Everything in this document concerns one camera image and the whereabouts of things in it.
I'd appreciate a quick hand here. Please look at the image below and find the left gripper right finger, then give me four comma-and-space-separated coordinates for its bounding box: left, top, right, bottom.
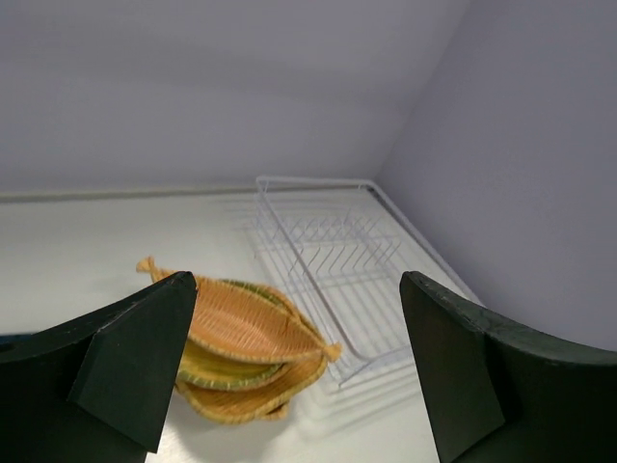
399, 271, 616, 462

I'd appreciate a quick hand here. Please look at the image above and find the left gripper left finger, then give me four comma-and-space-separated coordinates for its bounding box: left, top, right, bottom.
1, 272, 197, 462

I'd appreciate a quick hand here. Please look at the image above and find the yellow round woven plate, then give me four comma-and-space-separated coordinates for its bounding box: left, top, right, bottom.
176, 275, 294, 392

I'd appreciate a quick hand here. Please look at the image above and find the small orange woven plate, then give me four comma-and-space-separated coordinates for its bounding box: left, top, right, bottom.
135, 256, 343, 366

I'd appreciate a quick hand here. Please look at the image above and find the triangular woven orange plate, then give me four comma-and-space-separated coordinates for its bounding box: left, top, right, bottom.
261, 401, 290, 421

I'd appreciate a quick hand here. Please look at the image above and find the white wire dish rack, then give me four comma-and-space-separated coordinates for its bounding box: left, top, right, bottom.
250, 176, 478, 390

